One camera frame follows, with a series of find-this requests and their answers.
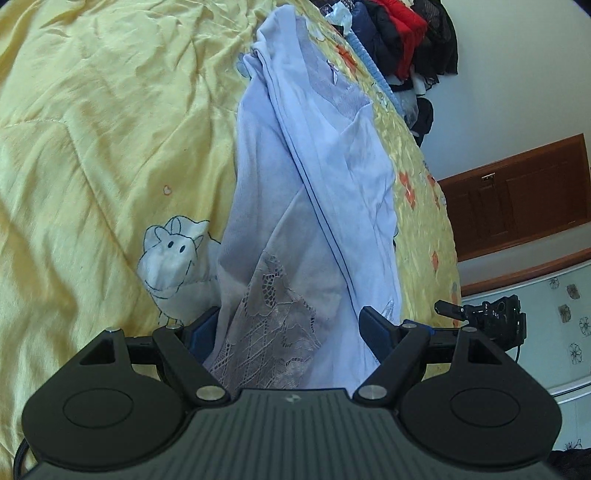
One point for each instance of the dark cloth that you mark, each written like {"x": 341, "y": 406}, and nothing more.
{"x": 575, "y": 468}

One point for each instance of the pile of dark clothes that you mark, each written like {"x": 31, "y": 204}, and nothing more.
{"x": 406, "y": 32}

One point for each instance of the brown wooden door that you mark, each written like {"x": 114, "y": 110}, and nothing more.
{"x": 526, "y": 198}

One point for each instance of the yellow printed blanket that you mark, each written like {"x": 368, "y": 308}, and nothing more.
{"x": 101, "y": 138}

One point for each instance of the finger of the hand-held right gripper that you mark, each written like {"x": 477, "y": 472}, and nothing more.
{"x": 421, "y": 325}
{"x": 450, "y": 310}

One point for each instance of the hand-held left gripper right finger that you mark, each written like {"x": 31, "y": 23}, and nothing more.
{"x": 375, "y": 334}

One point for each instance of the white plastic bag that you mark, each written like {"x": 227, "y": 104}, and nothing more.
{"x": 340, "y": 13}

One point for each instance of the pale floral cabinet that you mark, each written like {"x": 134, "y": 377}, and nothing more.
{"x": 563, "y": 341}

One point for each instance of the light blue long-sleeve shirt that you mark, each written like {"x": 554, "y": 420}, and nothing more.
{"x": 314, "y": 184}

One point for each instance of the blue knitted cloth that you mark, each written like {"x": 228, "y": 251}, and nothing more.
{"x": 371, "y": 64}

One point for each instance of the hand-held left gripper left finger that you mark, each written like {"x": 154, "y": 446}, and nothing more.
{"x": 203, "y": 334}

